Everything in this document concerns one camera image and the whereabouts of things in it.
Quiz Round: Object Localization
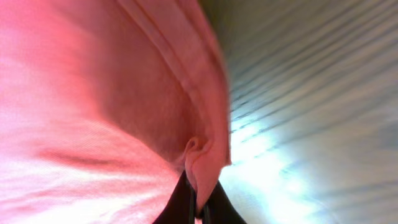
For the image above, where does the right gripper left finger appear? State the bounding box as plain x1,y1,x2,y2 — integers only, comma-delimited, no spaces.
153,171,196,224

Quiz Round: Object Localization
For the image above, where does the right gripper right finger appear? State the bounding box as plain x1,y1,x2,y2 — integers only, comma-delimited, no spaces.
201,181,246,224

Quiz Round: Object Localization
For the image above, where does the red printed t-shirt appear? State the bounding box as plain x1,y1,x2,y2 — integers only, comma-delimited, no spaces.
1,0,230,223

